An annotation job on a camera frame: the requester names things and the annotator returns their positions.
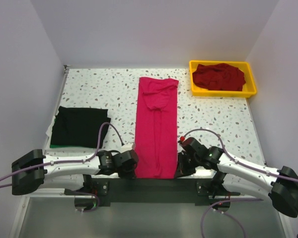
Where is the pink t shirt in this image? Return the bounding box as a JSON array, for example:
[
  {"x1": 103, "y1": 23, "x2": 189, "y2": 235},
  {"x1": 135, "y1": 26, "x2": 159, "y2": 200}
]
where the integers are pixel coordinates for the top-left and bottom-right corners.
[{"x1": 135, "y1": 77, "x2": 178, "y2": 179}]

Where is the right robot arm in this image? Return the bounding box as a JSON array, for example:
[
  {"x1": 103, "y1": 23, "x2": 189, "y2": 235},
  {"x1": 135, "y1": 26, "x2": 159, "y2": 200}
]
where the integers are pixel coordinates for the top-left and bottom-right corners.
[{"x1": 178, "y1": 137, "x2": 298, "y2": 218}]

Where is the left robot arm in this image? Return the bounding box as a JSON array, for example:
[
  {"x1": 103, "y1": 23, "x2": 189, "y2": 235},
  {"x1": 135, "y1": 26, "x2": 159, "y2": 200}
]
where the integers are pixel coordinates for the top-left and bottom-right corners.
[{"x1": 11, "y1": 149, "x2": 139, "y2": 195}]

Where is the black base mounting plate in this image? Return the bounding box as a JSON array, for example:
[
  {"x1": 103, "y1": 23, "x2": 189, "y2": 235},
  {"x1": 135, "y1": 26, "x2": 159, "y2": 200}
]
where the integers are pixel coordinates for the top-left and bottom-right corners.
[{"x1": 64, "y1": 177, "x2": 240, "y2": 208}]

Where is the folded black t shirt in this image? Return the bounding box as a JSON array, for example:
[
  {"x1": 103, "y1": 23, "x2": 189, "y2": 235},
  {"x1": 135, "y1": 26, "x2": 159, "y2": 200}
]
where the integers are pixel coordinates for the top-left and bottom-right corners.
[{"x1": 56, "y1": 106, "x2": 111, "y2": 149}]

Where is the white folded t shirt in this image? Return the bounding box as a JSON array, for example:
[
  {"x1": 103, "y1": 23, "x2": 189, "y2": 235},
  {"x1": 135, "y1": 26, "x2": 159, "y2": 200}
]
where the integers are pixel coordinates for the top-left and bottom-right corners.
[{"x1": 46, "y1": 116, "x2": 56, "y2": 138}]

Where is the dark red t shirt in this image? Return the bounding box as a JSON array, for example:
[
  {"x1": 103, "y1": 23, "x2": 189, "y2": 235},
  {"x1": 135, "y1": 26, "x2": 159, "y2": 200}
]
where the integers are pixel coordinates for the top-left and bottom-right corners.
[{"x1": 193, "y1": 63, "x2": 246, "y2": 91}]

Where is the yellow plastic bin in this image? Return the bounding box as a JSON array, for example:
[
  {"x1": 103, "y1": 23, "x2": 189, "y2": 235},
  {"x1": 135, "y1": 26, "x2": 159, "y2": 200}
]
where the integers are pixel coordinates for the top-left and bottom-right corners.
[{"x1": 189, "y1": 60, "x2": 257, "y2": 98}]

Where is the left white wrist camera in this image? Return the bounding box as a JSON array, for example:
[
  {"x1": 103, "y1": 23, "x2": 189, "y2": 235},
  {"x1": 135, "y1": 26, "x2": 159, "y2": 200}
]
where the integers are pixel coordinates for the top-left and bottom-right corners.
[{"x1": 121, "y1": 142, "x2": 135, "y2": 151}]

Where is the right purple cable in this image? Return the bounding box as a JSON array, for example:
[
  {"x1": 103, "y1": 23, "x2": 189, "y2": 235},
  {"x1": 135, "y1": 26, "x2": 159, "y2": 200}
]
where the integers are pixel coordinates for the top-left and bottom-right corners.
[{"x1": 182, "y1": 128, "x2": 298, "y2": 238}]

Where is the aluminium table frame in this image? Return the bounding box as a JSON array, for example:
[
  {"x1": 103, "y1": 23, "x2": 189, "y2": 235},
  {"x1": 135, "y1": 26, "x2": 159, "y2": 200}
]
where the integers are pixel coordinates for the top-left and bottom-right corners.
[{"x1": 8, "y1": 64, "x2": 289, "y2": 238}]

